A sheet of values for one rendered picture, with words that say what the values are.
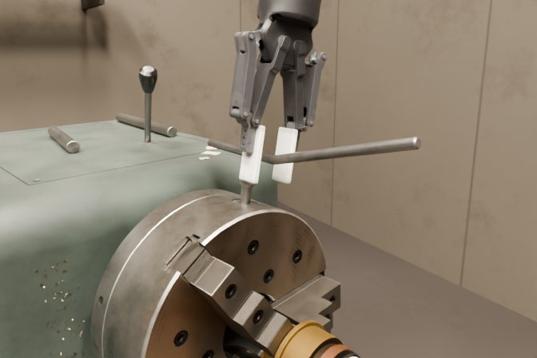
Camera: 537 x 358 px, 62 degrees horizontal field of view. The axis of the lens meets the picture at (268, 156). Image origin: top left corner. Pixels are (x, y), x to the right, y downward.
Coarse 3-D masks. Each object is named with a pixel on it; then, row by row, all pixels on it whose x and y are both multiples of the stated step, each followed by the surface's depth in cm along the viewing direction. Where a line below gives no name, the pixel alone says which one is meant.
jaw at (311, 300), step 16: (320, 272) 67; (304, 288) 63; (320, 288) 62; (336, 288) 63; (272, 304) 59; (288, 304) 59; (304, 304) 59; (320, 304) 59; (336, 304) 64; (304, 320) 56; (320, 320) 56
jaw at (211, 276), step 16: (176, 256) 51; (192, 256) 50; (208, 256) 51; (192, 272) 49; (208, 272) 49; (224, 272) 48; (208, 288) 47; (224, 288) 47; (240, 288) 49; (224, 304) 48; (240, 304) 50; (256, 304) 49; (224, 320) 54; (240, 320) 48; (256, 320) 49; (272, 320) 50; (288, 320) 50; (256, 336) 49; (272, 336) 48; (272, 352) 49
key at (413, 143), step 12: (216, 144) 64; (228, 144) 62; (360, 144) 45; (372, 144) 44; (384, 144) 43; (396, 144) 42; (408, 144) 41; (420, 144) 41; (264, 156) 56; (276, 156) 54; (288, 156) 53; (300, 156) 51; (312, 156) 50; (324, 156) 49; (336, 156) 47; (348, 156) 46
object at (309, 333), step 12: (300, 324) 51; (312, 324) 52; (288, 336) 49; (300, 336) 50; (312, 336) 49; (324, 336) 49; (288, 348) 49; (300, 348) 48; (312, 348) 48; (324, 348) 48; (336, 348) 48; (348, 348) 49
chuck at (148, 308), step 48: (144, 240) 54; (192, 240) 52; (240, 240) 54; (288, 240) 60; (144, 288) 49; (192, 288) 50; (288, 288) 62; (144, 336) 47; (192, 336) 51; (240, 336) 63
